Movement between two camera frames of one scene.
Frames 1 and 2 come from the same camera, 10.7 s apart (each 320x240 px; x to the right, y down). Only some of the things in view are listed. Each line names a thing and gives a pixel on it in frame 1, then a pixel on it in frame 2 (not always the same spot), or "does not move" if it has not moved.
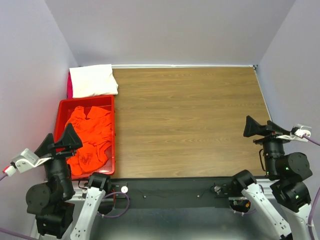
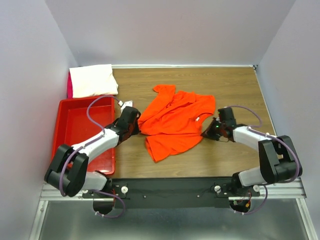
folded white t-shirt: (92, 80) does not move
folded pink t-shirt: (69, 91) does not move
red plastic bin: (94, 118) does not move
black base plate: (202, 193) does not move
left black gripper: (58, 154) → (135, 124)
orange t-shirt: (95, 130) → (172, 125)
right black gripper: (270, 138) → (211, 130)
